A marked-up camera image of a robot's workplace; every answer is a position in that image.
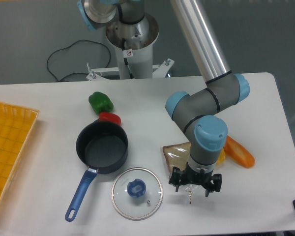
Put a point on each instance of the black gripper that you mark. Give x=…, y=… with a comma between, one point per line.
x=211, y=183

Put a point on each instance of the bagged slice of toast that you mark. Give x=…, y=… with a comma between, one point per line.
x=176, y=156

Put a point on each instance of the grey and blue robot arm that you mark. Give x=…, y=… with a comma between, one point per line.
x=195, y=115

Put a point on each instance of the yellow bell pepper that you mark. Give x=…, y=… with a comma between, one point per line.
x=221, y=158

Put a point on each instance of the orange baguette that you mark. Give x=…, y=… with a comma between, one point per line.
x=238, y=153

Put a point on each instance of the glass lid with blue knob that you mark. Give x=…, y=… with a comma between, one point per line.
x=137, y=193

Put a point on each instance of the red bell pepper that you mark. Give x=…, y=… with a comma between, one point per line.
x=111, y=117

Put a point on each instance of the green bell pepper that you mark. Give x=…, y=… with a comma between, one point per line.
x=100, y=102

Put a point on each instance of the yellow woven basket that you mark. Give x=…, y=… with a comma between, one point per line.
x=16, y=124

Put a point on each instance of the black pan with blue handle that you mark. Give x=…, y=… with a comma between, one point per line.
x=103, y=147

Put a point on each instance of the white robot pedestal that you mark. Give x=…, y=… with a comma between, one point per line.
x=133, y=46

